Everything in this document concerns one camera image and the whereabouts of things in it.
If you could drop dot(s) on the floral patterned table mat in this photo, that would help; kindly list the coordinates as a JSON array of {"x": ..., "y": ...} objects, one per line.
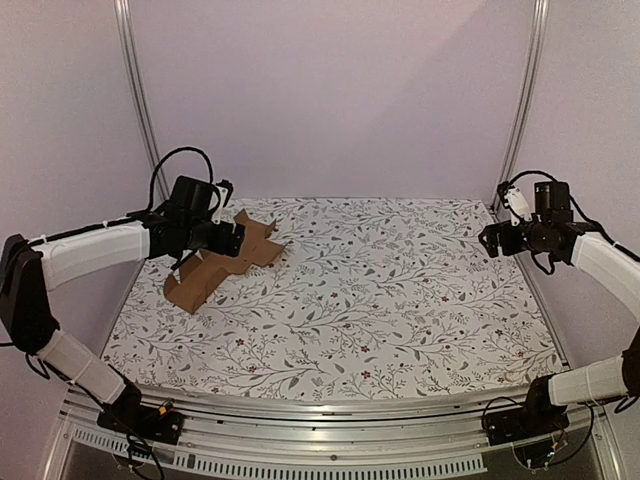
[{"x": 370, "y": 299}]

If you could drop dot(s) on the brown cardboard box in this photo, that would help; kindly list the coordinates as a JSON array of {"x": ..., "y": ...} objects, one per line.
[{"x": 203, "y": 273}]

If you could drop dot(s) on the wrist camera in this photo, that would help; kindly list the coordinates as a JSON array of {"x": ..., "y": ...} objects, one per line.
[
  {"x": 513, "y": 200},
  {"x": 222, "y": 192}
]

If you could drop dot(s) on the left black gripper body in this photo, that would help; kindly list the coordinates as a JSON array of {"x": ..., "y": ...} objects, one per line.
[{"x": 198, "y": 238}]

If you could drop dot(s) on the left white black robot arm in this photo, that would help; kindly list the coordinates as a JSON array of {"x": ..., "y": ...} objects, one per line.
[{"x": 30, "y": 269}]

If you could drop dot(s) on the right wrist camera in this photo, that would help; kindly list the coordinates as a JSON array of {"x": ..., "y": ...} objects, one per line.
[{"x": 513, "y": 200}]

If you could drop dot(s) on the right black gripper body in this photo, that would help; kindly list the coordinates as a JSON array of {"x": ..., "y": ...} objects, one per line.
[{"x": 503, "y": 240}]

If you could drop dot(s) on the left aluminium frame post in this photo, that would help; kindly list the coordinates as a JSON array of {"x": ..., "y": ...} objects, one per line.
[{"x": 135, "y": 79}]

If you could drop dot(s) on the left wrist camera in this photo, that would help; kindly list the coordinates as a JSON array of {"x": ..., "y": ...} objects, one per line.
[{"x": 222, "y": 192}]

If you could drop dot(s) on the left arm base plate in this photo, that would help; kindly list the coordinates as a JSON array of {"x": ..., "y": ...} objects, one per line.
[{"x": 157, "y": 424}]

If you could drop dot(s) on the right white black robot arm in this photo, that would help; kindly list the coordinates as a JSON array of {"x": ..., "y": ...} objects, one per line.
[{"x": 616, "y": 269}]

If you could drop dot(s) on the front aluminium rail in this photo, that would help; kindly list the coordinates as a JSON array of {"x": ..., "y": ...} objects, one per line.
[{"x": 441, "y": 437}]

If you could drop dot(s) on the right aluminium frame post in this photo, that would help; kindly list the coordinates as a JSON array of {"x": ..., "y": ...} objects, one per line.
[{"x": 533, "y": 55}]

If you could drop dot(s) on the aluminium frame post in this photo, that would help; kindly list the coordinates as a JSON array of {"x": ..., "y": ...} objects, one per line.
[
  {"x": 135, "y": 79},
  {"x": 533, "y": 55}
]

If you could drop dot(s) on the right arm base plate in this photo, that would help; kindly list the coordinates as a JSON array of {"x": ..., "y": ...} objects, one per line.
[{"x": 515, "y": 424}]

